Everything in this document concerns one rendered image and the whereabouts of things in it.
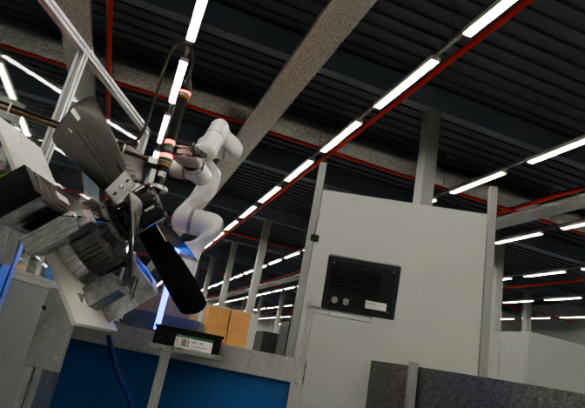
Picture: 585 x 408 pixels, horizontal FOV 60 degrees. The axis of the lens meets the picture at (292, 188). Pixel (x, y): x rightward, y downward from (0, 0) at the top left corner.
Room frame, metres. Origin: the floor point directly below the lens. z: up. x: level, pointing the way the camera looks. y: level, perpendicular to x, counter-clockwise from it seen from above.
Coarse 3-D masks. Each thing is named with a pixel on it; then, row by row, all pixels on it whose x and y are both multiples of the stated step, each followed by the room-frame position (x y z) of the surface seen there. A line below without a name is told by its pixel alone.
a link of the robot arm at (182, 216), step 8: (216, 168) 2.25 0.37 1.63; (216, 176) 2.24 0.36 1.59; (208, 184) 2.23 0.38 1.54; (216, 184) 2.25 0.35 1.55; (192, 192) 2.23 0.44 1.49; (200, 192) 2.22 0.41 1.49; (208, 192) 2.24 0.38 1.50; (192, 200) 2.22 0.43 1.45; (200, 200) 2.25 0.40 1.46; (208, 200) 2.29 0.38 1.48; (184, 208) 2.21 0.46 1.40; (192, 208) 2.23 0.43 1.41; (176, 216) 2.21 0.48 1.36; (184, 216) 2.20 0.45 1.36; (176, 224) 2.22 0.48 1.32; (184, 224) 2.21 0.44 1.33; (184, 232) 2.26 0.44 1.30
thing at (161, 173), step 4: (188, 76) 1.57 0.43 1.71; (188, 80) 1.58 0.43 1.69; (184, 84) 1.57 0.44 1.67; (188, 84) 1.57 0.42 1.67; (180, 88) 1.59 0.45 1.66; (184, 88) 1.60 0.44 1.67; (188, 88) 1.57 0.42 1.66; (160, 164) 1.57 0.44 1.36; (160, 168) 1.57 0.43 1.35; (164, 168) 1.57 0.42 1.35; (168, 168) 1.59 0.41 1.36; (156, 172) 1.57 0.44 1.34; (160, 172) 1.57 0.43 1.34; (164, 172) 1.57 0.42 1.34; (156, 176) 1.57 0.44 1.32; (160, 176) 1.57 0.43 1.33; (164, 176) 1.57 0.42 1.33; (156, 180) 1.57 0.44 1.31; (160, 180) 1.57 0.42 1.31; (164, 180) 1.58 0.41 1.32
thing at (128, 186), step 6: (126, 174) 1.42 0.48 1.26; (120, 180) 1.41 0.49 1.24; (132, 180) 1.44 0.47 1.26; (114, 186) 1.40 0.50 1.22; (126, 186) 1.43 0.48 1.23; (132, 186) 1.45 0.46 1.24; (108, 192) 1.39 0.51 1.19; (120, 192) 1.42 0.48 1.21; (126, 192) 1.44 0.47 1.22; (114, 198) 1.41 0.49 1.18; (120, 198) 1.43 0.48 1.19
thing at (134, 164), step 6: (120, 144) 1.63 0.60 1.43; (132, 150) 1.66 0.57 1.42; (126, 156) 1.60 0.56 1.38; (132, 156) 1.63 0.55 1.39; (126, 162) 1.58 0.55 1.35; (132, 162) 1.60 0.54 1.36; (138, 162) 1.63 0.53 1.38; (144, 162) 1.65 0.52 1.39; (126, 168) 1.56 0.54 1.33; (132, 168) 1.58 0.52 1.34; (138, 168) 1.60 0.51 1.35; (144, 168) 1.62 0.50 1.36; (132, 174) 1.56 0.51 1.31; (138, 174) 1.58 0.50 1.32; (144, 174) 1.59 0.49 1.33; (138, 180) 1.56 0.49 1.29
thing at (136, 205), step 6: (132, 198) 1.17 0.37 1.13; (138, 198) 1.25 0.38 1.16; (132, 204) 1.17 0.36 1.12; (138, 204) 1.25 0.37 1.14; (132, 210) 1.17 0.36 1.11; (138, 210) 1.26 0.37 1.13; (132, 216) 1.17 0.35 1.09; (138, 216) 1.27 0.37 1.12; (132, 222) 1.17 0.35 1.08; (138, 222) 1.28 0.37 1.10; (132, 228) 1.18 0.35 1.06; (132, 234) 1.18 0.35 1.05; (132, 246) 1.19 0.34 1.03; (132, 252) 1.21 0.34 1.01
